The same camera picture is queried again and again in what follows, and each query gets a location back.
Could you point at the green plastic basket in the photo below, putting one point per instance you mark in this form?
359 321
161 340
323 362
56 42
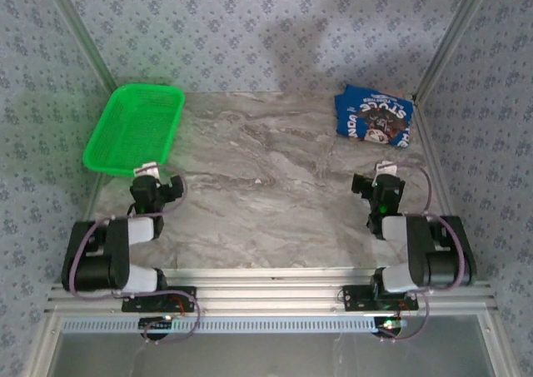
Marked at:
133 127

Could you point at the blue printed t-shirt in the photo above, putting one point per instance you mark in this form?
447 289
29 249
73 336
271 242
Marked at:
375 117

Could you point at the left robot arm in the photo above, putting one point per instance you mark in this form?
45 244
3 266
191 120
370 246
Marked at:
96 256

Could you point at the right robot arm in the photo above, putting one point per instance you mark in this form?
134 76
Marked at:
441 252

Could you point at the black controller board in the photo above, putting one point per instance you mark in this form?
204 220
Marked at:
156 323
389 326

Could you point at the grey metal panel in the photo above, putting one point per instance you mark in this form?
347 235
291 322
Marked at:
266 356

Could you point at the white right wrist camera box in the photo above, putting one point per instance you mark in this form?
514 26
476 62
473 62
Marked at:
385 169

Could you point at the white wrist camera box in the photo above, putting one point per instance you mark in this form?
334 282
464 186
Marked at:
146 170
385 169

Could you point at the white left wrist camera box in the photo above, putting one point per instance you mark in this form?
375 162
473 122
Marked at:
146 170

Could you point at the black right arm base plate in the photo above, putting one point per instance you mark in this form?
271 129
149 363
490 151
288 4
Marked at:
358 298

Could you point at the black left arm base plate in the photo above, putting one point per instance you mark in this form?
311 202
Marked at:
183 300

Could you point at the aluminium mounting rail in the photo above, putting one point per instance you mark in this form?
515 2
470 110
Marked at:
266 285

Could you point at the aluminium frame post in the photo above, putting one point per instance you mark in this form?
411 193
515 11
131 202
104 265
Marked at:
89 48
451 40

